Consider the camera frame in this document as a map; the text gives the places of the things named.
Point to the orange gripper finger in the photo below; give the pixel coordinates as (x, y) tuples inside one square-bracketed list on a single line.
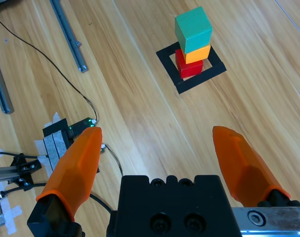
[(246, 170), (73, 172)]

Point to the red wooden block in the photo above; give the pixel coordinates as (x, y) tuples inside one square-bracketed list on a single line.
[(190, 69)]

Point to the yellow wooden block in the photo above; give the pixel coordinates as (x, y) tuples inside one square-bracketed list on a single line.
[(197, 55)]

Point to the green wooden block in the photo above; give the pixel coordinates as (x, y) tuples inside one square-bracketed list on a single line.
[(194, 29)]

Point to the grey felt strip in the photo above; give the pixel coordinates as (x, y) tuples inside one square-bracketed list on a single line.
[(50, 150), (60, 145)]

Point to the small white connector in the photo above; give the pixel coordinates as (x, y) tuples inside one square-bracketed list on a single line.
[(103, 148)]

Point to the small circuit board green LED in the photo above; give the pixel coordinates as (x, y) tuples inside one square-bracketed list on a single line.
[(81, 127)]

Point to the black flat pad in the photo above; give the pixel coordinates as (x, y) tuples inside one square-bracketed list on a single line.
[(53, 128)]

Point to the white tape cross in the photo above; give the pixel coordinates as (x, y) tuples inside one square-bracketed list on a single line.
[(9, 214)]

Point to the black tape square outline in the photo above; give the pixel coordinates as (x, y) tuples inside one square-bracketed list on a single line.
[(172, 71)]

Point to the black corner bracket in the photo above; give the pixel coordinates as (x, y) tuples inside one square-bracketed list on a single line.
[(25, 169)]

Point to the grey aluminium rail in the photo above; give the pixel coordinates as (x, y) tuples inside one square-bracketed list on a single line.
[(1, 93), (67, 32)]

